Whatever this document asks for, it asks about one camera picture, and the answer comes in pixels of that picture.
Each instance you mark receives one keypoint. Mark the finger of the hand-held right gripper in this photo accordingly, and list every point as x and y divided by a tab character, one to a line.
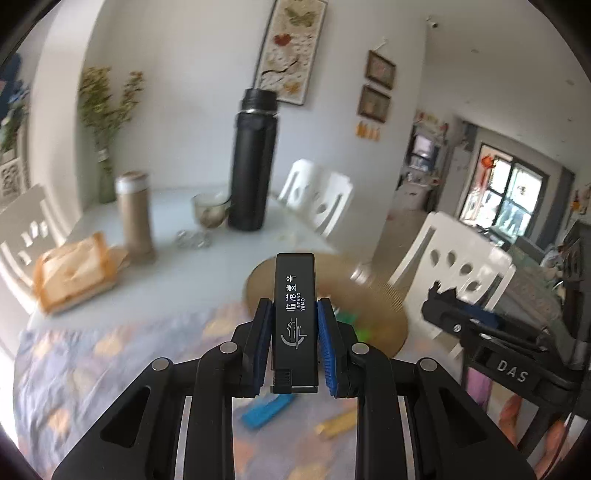
480	316

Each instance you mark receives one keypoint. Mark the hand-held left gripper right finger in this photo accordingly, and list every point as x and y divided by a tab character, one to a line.
327	341

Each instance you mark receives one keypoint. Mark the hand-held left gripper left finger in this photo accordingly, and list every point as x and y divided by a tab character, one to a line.
264	341

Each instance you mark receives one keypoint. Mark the black lighter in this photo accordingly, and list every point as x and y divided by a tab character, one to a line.
295	323

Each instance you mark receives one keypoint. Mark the golden woven tray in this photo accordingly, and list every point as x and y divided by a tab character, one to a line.
369	300

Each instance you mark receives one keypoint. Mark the green plastic toy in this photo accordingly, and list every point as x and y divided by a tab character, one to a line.
351	318

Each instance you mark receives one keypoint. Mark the grey patterned sofa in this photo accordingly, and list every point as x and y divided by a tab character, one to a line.
535	286

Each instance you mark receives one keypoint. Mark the blue lighter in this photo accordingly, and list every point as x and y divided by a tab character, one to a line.
265	412

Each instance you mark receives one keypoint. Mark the yellow block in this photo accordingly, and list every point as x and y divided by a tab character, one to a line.
339	422

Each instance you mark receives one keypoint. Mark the white cutout chair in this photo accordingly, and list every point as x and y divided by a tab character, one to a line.
443	240
318	184
27	207

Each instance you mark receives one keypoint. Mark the dark framed window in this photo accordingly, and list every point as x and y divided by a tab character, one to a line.
508	194

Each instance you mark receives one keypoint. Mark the small metal opener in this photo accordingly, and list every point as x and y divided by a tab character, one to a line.
191	239

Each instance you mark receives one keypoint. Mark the steel cup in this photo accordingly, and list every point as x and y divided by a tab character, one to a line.
210	212

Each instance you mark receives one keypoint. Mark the leaf printed tablecloth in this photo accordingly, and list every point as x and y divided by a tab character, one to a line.
115	360

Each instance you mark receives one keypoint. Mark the black thermos bottle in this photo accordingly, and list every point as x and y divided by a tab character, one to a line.
251	175

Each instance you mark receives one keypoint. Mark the cluttered cabinet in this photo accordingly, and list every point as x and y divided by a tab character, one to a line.
422	157

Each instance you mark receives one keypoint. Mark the gold thermos bottle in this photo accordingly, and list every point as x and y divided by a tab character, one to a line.
136	217

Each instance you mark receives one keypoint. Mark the orange tissue pack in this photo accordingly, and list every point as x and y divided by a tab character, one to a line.
69	272

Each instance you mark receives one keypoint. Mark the glass vase with dried flowers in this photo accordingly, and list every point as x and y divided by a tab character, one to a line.
106	180

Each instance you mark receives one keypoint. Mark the small framed picture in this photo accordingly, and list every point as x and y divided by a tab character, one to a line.
381	69
374	104

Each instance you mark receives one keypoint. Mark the white lattice screen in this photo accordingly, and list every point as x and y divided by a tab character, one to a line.
9	177

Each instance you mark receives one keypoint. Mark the orange wall ornaments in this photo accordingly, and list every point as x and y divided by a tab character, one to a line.
368	131

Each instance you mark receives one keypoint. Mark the butterfly wall poster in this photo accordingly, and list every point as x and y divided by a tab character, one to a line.
291	50

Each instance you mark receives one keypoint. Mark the white security camera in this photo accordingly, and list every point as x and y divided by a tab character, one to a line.
432	24

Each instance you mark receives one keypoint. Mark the blue wall hanging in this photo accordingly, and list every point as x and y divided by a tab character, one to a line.
11	106

